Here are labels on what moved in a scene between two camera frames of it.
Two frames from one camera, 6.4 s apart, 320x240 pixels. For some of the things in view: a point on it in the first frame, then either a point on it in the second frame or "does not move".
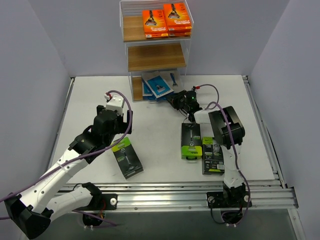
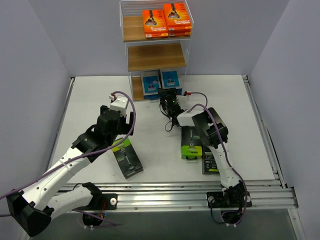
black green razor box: x=191 y=147 does not move
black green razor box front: x=127 y=158 does not move
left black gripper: x=129 y=121 does not move
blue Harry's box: x=159 y=87 -> x=170 y=79
